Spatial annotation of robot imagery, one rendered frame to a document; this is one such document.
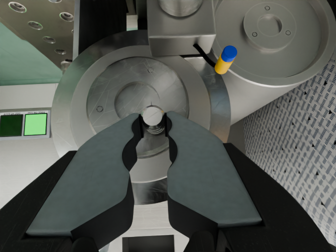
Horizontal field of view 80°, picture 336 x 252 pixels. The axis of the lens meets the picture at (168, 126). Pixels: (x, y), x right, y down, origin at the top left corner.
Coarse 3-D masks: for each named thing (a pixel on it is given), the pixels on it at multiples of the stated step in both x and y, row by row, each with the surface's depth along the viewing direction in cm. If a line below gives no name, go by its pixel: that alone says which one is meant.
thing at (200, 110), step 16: (128, 48) 17; (144, 48) 17; (96, 64) 17; (176, 64) 17; (80, 80) 17; (192, 80) 17; (80, 96) 16; (192, 96) 16; (208, 96) 16; (80, 112) 16; (192, 112) 16; (208, 112) 16; (80, 128) 16; (208, 128) 16; (80, 144) 16; (144, 160) 16; (160, 160) 16; (144, 176) 15; (160, 176) 15
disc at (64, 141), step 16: (128, 32) 18; (144, 32) 18; (96, 48) 17; (112, 48) 17; (80, 64) 17; (192, 64) 17; (208, 64) 17; (64, 80) 17; (208, 80) 17; (64, 96) 17; (224, 96) 17; (64, 112) 16; (224, 112) 16; (64, 128) 16; (224, 128) 16; (64, 144) 16; (144, 192) 15; (160, 192) 15
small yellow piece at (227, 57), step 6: (198, 48) 15; (228, 48) 12; (234, 48) 12; (204, 54) 15; (222, 54) 12; (228, 54) 12; (234, 54) 12; (210, 60) 15; (222, 60) 12; (228, 60) 12; (216, 66) 13; (222, 66) 13; (228, 66) 13; (222, 72) 14
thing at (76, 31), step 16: (80, 0) 20; (96, 0) 25; (112, 0) 33; (80, 16) 20; (96, 16) 25; (112, 16) 33; (80, 32) 20; (96, 32) 24; (112, 32) 32; (80, 48) 19
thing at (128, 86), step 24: (120, 72) 15; (144, 72) 15; (168, 72) 15; (96, 96) 15; (120, 96) 15; (144, 96) 15; (168, 96) 15; (96, 120) 14; (144, 144) 14; (168, 144) 14
